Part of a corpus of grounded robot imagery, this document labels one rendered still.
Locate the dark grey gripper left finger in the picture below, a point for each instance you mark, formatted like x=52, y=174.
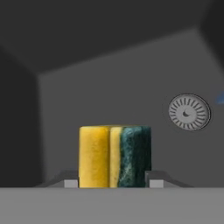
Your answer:
x=68, y=181

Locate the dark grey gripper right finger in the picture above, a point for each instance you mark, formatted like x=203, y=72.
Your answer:
x=157, y=180

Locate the yellow and green sponge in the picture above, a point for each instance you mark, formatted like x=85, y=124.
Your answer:
x=113, y=157

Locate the round grey sink drain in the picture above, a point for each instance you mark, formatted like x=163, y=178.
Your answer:
x=189, y=112

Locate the grey sink basin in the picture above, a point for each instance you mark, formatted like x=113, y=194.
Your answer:
x=110, y=73

